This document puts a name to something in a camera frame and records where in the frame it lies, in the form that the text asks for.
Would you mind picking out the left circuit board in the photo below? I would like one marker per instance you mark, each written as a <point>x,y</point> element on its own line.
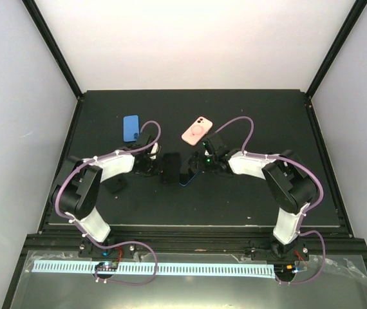
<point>106,266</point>

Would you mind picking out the pink phone case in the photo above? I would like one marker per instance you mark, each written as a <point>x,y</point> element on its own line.
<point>196,131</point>

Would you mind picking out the circuit board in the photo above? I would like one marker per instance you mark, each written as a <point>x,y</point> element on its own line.
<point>288,269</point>
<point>106,266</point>

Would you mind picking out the black frame post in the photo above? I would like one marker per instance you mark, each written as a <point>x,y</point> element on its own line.
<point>345,30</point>
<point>48,38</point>

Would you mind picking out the blue smartphone black screen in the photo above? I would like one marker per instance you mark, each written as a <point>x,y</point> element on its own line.
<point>186,178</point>

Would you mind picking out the left black frame post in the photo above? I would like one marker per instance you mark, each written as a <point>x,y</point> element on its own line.
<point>48,38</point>

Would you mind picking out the black aluminium frame rail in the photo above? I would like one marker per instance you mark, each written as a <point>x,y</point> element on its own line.
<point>204,240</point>

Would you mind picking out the white slotted cable duct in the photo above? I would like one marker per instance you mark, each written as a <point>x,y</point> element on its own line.
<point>160,269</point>

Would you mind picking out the right black frame post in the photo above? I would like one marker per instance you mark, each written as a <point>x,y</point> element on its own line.
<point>345,30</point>

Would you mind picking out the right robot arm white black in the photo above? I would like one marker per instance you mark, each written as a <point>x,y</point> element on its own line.
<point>295,188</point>

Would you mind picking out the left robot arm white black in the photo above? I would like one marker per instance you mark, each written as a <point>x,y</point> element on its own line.
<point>75,190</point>

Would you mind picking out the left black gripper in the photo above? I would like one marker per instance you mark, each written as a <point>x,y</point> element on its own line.
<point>158,170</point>

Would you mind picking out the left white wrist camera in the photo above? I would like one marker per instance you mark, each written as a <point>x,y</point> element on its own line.
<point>154,151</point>

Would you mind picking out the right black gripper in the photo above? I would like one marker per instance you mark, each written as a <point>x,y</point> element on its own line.
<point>197,161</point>

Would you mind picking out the blue phone case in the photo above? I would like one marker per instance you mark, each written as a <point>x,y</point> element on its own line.
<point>131,128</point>

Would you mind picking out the right circuit board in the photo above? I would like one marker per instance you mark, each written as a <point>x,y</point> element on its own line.
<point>288,269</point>

